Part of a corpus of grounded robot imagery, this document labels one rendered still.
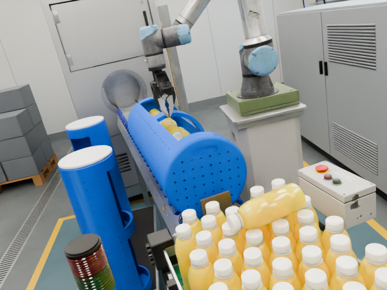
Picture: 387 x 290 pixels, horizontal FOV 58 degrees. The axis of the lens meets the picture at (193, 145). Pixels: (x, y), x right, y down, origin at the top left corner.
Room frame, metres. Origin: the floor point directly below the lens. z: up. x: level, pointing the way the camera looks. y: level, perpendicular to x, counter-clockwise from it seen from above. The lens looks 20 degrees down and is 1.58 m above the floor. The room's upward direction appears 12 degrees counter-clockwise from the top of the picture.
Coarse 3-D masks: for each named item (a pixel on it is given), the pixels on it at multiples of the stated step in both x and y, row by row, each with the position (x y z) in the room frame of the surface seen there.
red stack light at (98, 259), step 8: (88, 256) 0.49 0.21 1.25; (96, 256) 0.50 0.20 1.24; (104, 256) 0.52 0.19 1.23; (72, 264) 0.49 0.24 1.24; (80, 264) 0.49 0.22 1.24; (88, 264) 0.49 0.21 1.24; (96, 264) 0.50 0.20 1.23; (104, 264) 0.51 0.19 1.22; (72, 272) 0.50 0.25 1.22; (80, 272) 0.49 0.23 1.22; (88, 272) 0.49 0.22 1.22; (96, 272) 0.49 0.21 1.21
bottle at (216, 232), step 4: (216, 224) 0.78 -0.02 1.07; (204, 228) 0.77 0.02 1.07; (208, 228) 0.77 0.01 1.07; (212, 228) 0.77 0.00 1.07; (216, 228) 0.78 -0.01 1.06; (220, 228) 0.78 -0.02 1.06; (212, 232) 0.76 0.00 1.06; (216, 232) 0.77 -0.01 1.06; (220, 232) 0.77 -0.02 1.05; (212, 236) 0.76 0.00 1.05; (216, 236) 0.76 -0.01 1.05; (220, 236) 0.76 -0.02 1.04; (216, 240) 0.76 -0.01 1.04; (220, 240) 0.76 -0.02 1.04
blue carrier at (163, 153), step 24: (144, 120) 1.51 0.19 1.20; (192, 120) 1.43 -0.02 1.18; (144, 144) 1.34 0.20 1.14; (168, 144) 1.09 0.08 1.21; (192, 144) 1.01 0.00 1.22; (216, 144) 1.03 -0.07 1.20; (168, 168) 0.99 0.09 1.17; (192, 168) 1.02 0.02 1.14; (216, 168) 1.03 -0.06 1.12; (240, 168) 1.05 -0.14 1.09; (168, 192) 0.98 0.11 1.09; (192, 192) 1.00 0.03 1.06; (216, 192) 1.02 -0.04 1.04; (240, 192) 1.04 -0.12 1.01
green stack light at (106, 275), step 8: (104, 272) 0.50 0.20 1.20; (112, 272) 0.53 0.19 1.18; (80, 280) 0.49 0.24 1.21; (88, 280) 0.49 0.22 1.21; (96, 280) 0.49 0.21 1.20; (104, 280) 0.50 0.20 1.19; (112, 280) 0.52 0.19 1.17; (80, 288) 0.50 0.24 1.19; (88, 288) 0.49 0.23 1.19; (96, 288) 0.49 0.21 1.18; (104, 288) 0.50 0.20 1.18; (112, 288) 0.51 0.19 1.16
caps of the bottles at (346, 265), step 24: (336, 216) 0.68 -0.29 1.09; (288, 240) 0.63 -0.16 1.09; (312, 240) 0.63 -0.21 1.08; (336, 240) 0.60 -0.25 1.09; (216, 264) 0.60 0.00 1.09; (288, 264) 0.56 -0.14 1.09; (336, 264) 0.54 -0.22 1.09; (216, 288) 0.54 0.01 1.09; (288, 288) 0.50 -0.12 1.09; (312, 288) 0.50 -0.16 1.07; (360, 288) 0.47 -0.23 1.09; (384, 288) 0.47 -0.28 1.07
